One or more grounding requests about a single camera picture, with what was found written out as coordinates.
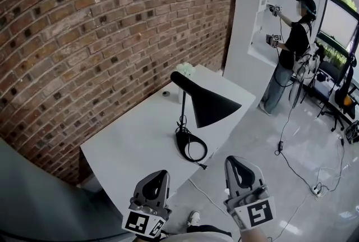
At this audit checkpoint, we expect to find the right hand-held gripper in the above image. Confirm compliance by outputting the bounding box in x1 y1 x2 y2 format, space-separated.
223 156 277 232

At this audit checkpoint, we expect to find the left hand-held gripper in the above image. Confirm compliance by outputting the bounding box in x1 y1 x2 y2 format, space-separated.
122 170 172 238

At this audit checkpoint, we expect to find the black desk lamp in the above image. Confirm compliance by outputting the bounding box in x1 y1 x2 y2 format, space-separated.
170 71 242 171

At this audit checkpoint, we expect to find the person's right forearm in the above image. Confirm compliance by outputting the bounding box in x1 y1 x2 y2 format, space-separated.
240 228 267 242

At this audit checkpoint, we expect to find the white desk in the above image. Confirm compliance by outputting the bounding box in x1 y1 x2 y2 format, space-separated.
80 63 256 215

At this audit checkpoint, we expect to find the person's right white shoe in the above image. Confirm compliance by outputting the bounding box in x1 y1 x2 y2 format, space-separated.
188 210 201 227

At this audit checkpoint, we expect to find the person's white shirt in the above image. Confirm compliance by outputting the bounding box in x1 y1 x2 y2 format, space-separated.
167 231 235 242

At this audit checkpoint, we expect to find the grey refrigerator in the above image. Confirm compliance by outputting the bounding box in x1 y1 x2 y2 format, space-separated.
0 136 132 242

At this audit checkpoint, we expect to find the black floor equipment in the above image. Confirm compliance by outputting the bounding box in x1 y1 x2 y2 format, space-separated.
344 120 359 143

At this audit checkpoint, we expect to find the white vase with flowers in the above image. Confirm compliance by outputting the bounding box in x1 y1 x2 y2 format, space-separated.
176 62 196 103

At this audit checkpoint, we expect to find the black office chair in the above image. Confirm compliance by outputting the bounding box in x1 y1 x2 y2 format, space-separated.
319 57 359 132

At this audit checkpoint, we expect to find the black folding chair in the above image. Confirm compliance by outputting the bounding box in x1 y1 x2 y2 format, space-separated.
301 61 347 104

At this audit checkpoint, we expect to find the white shelf cabinet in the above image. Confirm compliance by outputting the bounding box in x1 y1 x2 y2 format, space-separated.
223 0 282 109

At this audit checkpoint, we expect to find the black framed window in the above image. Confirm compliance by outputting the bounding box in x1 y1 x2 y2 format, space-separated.
316 0 359 53

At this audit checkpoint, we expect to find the narrow white roller blind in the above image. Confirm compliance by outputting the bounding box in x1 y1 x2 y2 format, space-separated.
319 0 359 48

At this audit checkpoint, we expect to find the white floor cable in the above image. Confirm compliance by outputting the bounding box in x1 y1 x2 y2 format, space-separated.
187 178 228 216

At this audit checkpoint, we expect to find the black floor cable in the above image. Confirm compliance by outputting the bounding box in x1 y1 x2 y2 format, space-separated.
274 100 316 190

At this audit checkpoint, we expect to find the black tripod with camera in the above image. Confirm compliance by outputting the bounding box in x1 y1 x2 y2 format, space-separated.
310 41 328 79

